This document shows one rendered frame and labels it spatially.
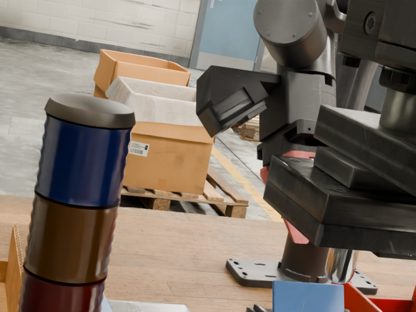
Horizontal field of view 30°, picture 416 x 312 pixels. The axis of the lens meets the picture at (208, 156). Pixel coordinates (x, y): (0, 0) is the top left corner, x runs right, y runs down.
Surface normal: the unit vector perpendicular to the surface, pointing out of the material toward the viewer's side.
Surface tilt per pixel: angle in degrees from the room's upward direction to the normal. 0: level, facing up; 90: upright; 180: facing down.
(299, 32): 67
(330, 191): 0
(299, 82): 61
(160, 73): 86
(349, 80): 74
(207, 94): 91
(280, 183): 90
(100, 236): 104
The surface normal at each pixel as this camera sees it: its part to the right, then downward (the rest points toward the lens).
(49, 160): -0.66, 0.28
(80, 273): 0.40, 0.50
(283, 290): 0.34, -0.25
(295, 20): -0.29, -0.26
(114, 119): 0.65, -0.04
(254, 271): 0.19, -0.96
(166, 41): 0.22, 0.26
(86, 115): 0.11, -0.09
